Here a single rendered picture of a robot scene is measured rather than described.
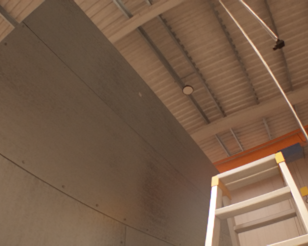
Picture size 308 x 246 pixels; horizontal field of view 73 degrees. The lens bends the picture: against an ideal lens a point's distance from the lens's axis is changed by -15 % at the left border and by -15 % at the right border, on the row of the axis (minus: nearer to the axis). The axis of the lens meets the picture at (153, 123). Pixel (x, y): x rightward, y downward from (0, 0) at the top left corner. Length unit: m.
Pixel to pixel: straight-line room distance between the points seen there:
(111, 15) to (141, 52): 1.49
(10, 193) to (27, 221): 0.09
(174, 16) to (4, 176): 6.59
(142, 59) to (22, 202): 7.08
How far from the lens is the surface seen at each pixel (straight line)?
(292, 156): 9.19
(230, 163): 9.59
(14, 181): 0.76
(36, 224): 0.77
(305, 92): 9.20
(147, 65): 7.71
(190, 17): 7.02
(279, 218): 1.21
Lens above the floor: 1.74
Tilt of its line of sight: 44 degrees up
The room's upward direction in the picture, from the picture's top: straight up
